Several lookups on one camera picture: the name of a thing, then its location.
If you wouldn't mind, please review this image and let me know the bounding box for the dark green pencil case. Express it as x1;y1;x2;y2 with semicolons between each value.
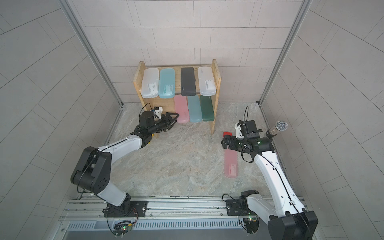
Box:
200;96;215;122

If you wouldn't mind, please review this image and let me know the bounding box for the aluminium corner post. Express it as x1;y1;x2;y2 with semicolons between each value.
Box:
58;0;124;108
258;0;312;106

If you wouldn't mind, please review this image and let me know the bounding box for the pink pencil case plain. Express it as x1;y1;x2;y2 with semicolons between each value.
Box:
174;95;190;124

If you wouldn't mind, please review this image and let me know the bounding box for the light blue pencil case bottom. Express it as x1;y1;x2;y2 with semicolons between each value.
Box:
187;95;203;123

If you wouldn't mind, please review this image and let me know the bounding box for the green circuit board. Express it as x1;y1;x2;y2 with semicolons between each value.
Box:
243;217;260;235
114;221;133;238

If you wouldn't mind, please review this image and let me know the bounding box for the wooden two-tier shelf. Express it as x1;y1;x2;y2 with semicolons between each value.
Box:
133;58;222;139

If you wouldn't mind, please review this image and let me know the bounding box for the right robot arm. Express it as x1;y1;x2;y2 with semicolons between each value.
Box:
222;121;318;240

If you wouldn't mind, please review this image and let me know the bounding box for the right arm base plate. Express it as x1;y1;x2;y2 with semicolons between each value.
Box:
225;199;258;217

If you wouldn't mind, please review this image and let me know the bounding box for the left green circuit board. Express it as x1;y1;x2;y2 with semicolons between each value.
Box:
114;221;133;238

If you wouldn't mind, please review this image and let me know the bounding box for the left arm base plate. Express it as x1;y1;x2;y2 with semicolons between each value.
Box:
103;200;149;218

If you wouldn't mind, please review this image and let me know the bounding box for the left aluminium corner post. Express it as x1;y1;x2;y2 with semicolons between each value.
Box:
58;0;124;108

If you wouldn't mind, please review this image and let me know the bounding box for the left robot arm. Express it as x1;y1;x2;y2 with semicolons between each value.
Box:
71;111;180;217

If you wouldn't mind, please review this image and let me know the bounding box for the right green circuit board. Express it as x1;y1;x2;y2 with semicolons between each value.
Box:
243;217;260;235

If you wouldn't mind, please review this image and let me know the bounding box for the light teal pencil case top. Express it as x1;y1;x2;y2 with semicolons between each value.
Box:
159;68;176;99

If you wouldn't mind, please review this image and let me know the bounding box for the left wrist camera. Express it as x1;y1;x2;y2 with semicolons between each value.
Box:
153;107;163;120

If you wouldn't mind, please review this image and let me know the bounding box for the right aluminium corner post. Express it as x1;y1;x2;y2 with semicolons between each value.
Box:
258;0;312;106

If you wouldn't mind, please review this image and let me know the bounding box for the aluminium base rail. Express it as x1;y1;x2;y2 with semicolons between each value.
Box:
59;196;229;221

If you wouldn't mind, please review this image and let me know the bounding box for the black pencil case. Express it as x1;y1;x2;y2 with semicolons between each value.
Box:
181;68;196;96

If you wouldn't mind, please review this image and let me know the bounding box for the pink pencil case with label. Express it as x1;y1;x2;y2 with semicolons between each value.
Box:
224;149;238;178

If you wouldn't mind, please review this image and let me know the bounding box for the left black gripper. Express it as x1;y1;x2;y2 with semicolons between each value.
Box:
147;113;179;136

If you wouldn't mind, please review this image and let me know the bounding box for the clear white pencil case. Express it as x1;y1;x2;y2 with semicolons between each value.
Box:
198;67;217;96
141;68;160;99

